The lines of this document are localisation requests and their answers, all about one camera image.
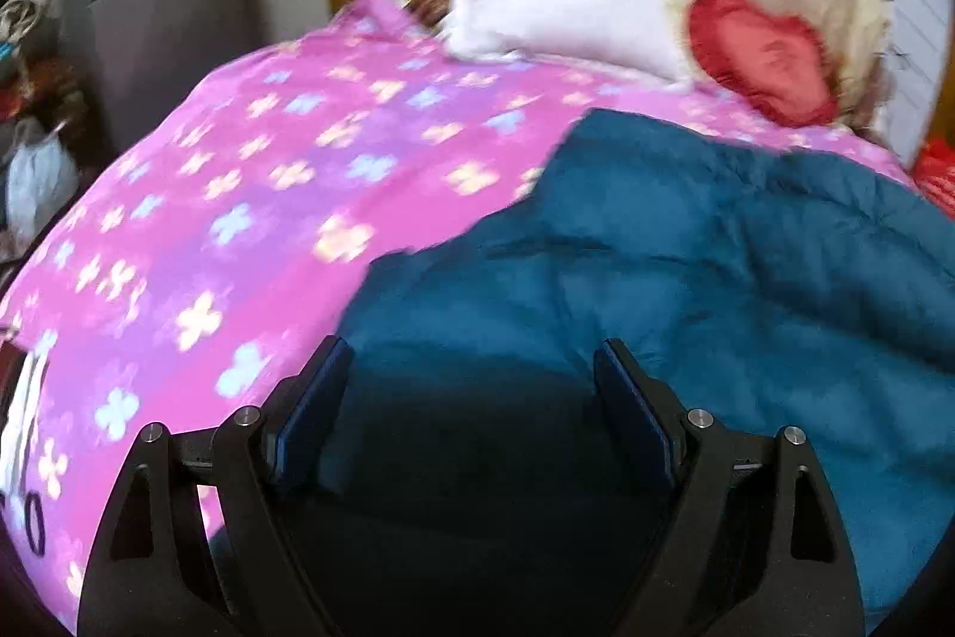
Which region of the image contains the teal puffer jacket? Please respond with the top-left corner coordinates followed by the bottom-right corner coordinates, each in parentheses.
top-left (285, 110), bottom-right (953, 635)

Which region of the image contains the pink floral bed sheet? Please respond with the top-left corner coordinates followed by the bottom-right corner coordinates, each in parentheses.
top-left (2, 0), bottom-right (903, 626)

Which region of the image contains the white plastic bag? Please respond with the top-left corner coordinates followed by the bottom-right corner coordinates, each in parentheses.
top-left (2, 116), bottom-right (79, 252)

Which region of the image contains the red shopping bag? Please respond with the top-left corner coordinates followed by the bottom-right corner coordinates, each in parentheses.
top-left (911, 137), bottom-right (955, 219)

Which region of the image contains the red heart cushion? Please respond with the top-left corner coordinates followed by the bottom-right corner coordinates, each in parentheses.
top-left (686, 0), bottom-right (839, 128)

